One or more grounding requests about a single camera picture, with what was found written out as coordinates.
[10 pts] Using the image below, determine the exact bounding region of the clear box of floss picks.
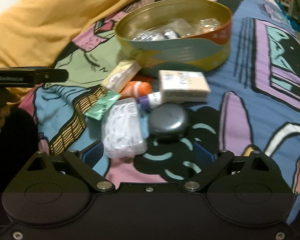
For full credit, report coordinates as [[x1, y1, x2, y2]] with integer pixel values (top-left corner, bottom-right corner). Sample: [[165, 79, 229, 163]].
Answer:
[[101, 98, 147, 159]]

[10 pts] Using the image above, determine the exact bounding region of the green foil sachet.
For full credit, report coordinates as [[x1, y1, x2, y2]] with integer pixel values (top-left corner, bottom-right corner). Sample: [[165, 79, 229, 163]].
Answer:
[[84, 90, 121, 121]]

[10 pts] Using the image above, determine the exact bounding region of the dark grey round case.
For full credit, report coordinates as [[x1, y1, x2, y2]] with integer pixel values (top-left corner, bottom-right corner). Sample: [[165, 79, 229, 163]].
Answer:
[[148, 102, 190, 139]]

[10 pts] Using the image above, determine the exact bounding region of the white cardboard box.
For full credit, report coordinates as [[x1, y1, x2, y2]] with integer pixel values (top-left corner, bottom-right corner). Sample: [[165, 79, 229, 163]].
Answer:
[[158, 70, 211, 102]]

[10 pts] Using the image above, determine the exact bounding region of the white tube purple cap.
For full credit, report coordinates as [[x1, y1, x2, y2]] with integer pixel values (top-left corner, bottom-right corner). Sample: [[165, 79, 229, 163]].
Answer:
[[138, 92, 162, 111]]

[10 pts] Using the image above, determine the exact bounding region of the orange tube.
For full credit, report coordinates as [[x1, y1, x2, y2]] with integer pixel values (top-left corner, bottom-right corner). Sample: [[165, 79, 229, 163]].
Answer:
[[120, 81, 152, 99]]

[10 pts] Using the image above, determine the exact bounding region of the clear bag with dark item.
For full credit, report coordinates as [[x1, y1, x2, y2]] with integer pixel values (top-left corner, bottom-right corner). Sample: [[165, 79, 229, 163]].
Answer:
[[132, 18, 196, 42]]

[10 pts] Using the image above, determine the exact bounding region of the bagged crochet doll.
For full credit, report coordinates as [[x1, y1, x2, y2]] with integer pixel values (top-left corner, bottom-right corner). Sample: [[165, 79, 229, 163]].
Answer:
[[198, 18, 221, 34]]

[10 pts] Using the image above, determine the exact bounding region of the yellow fleece blanket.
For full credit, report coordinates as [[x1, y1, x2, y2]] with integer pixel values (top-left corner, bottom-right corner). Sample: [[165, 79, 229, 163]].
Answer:
[[0, 0, 163, 133]]

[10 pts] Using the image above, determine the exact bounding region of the colourful cartoon print blanket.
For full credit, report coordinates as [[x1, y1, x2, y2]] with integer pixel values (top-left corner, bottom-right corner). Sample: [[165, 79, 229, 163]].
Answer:
[[17, 0, 300, 225]]

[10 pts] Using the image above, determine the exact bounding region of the round colourful metal tin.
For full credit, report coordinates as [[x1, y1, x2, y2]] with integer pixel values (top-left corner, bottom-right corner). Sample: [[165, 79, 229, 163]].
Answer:
[[115, 0, 233, 77]]

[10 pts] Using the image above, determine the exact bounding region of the blue plastic bag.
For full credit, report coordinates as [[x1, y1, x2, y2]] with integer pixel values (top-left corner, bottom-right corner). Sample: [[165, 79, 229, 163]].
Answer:
[[277, 3, 300, 33]]

